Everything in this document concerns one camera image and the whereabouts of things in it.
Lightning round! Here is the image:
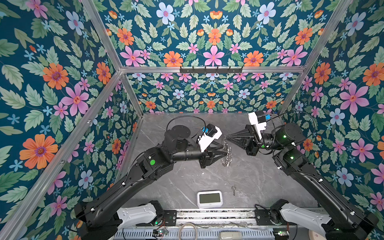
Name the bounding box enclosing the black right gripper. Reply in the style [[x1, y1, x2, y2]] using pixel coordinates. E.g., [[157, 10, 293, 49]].
[[228, 126, 286, 160]]

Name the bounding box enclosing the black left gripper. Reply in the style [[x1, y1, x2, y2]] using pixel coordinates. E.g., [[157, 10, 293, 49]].
[[174, 138, 232, 167]]

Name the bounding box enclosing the steel key holder plate with rings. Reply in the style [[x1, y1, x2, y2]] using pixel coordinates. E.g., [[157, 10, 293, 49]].
[[222, 137, 233, 167]]

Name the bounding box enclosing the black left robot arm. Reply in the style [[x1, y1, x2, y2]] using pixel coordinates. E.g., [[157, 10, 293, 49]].
[[74, 124, 227, 240]]

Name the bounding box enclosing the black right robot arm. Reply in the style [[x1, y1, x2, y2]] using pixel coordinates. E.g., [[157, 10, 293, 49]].
[[226, 123, 379, 240]]

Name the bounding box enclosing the white digital timer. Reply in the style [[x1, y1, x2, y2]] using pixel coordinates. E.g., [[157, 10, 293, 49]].
[[197, 191, 224, 209]]

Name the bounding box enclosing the white analog clock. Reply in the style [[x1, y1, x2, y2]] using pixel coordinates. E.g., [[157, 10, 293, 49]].
[[309, 230, 326, 240]]

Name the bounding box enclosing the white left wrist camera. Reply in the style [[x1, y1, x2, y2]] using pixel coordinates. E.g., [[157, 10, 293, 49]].
[[197, 124, 222, 153]]

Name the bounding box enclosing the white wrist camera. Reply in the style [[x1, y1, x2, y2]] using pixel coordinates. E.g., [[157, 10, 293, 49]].
[[197, 124, 222, 153], [248, 111, 271, 140]]

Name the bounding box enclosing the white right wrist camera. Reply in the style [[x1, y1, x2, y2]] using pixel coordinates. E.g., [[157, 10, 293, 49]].
[[248, 111, 271, 140]]

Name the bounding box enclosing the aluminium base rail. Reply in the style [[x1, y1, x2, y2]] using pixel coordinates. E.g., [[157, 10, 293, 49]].
[[119, 207, 340, 229]]

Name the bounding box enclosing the black hook rail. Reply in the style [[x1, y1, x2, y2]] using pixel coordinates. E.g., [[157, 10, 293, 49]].
[[179, 66, 243, 75]]

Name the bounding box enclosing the coiled white cable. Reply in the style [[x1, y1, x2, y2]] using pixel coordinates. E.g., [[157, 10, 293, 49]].
[[178, 222, 199, 240]]

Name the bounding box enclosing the aluminium frame post back left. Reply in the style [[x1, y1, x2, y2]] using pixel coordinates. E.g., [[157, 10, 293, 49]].
[[82, 0, 143, 120]]

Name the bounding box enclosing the aluminium frame post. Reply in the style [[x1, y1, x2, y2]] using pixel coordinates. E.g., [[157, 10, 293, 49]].
[[82, 0, 143, 120], [279, 0, 353, 115]]

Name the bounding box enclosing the aluminium frame post back right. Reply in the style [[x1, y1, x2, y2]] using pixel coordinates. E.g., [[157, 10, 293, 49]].
[[279, 0, 353, 115]]

